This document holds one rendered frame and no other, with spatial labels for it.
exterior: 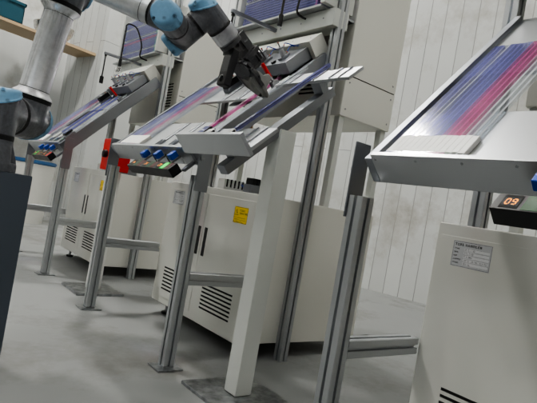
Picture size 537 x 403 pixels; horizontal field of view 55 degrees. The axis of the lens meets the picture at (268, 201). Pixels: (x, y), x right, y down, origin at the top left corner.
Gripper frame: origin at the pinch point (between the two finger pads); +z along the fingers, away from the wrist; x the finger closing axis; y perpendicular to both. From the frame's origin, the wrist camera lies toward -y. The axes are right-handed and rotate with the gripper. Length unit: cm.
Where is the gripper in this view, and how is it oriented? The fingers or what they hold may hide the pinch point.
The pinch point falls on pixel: (262, 96)
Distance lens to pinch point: 167.3
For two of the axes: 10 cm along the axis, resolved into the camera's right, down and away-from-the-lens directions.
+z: 5.5, 6.5, 5.2
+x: -6.1, -1.0, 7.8
